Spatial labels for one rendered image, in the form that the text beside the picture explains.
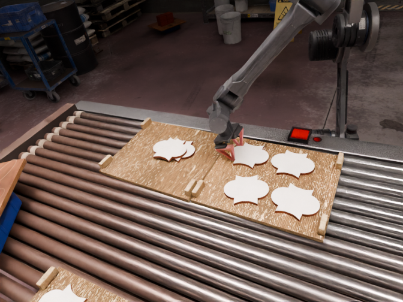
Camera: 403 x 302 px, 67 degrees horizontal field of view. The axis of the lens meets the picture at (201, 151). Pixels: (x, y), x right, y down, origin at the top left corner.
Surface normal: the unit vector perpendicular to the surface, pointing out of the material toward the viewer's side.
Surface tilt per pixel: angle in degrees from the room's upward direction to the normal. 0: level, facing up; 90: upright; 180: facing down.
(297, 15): 94
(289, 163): 0
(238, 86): 94
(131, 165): 0
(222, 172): 0
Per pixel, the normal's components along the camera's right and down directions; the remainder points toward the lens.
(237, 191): -0.15, -0.76
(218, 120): -0.01, 0.51
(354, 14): -0.12, 0.65
